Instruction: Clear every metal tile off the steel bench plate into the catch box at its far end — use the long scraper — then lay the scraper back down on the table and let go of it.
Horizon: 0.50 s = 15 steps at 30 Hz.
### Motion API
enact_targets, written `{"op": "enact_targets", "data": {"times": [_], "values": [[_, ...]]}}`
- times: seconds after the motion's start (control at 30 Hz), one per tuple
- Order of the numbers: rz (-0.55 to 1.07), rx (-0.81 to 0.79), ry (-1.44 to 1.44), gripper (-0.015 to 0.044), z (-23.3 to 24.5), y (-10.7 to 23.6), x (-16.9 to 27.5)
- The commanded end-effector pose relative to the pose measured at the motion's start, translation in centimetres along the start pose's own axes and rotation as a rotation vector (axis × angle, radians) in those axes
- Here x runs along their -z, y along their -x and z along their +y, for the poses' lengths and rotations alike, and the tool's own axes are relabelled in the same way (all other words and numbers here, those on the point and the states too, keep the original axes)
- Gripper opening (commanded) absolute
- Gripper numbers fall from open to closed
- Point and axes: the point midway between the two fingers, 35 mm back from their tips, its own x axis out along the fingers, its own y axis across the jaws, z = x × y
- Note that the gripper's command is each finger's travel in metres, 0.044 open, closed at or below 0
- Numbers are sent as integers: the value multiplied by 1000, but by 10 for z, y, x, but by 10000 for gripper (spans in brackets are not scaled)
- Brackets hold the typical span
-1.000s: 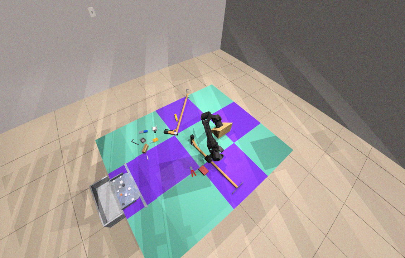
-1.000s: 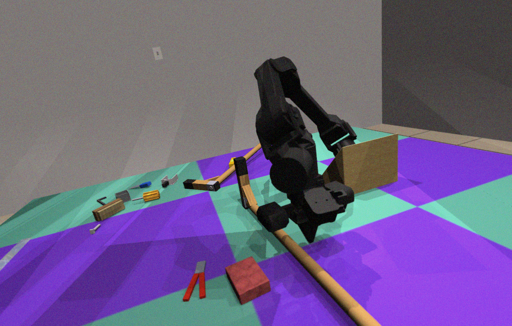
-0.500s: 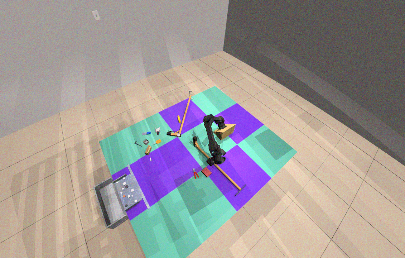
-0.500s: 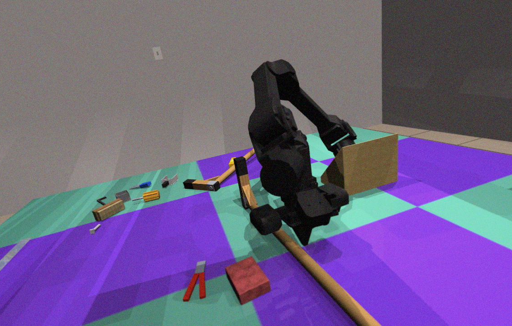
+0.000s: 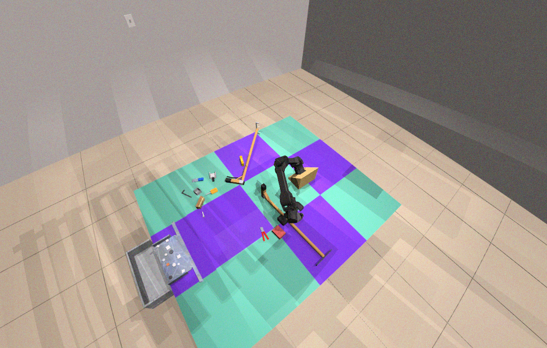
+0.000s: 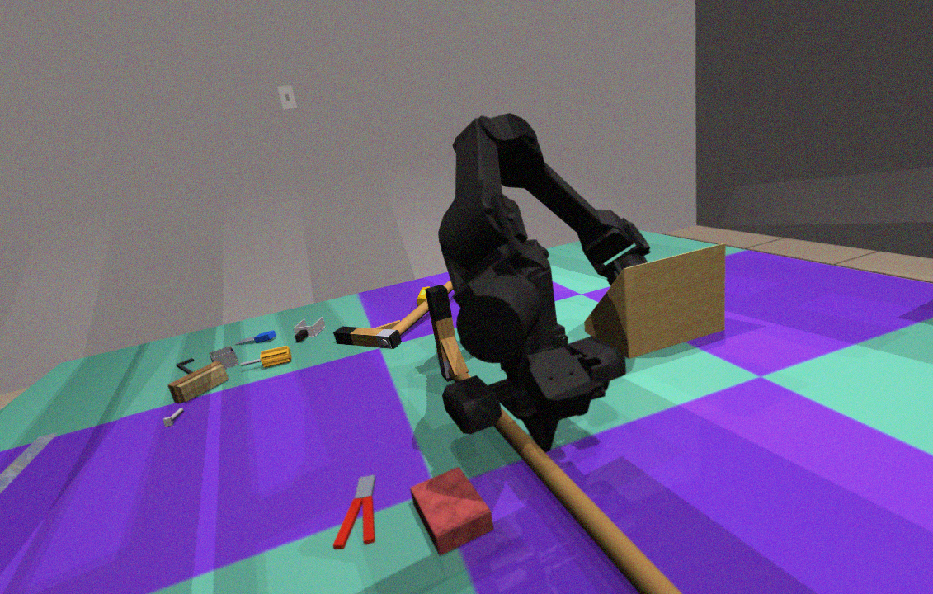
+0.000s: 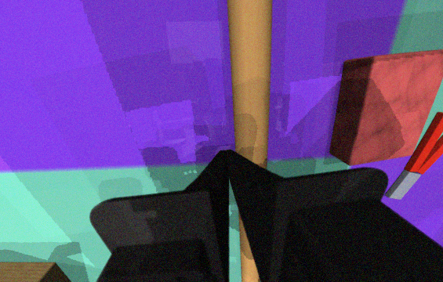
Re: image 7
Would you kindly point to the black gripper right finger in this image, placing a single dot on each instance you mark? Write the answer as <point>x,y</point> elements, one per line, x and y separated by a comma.
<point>265,200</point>

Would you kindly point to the long tan wooden pole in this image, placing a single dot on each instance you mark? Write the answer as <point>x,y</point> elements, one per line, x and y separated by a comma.
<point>250,29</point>

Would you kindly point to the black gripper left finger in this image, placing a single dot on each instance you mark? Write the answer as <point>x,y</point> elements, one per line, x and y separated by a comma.
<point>199,211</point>

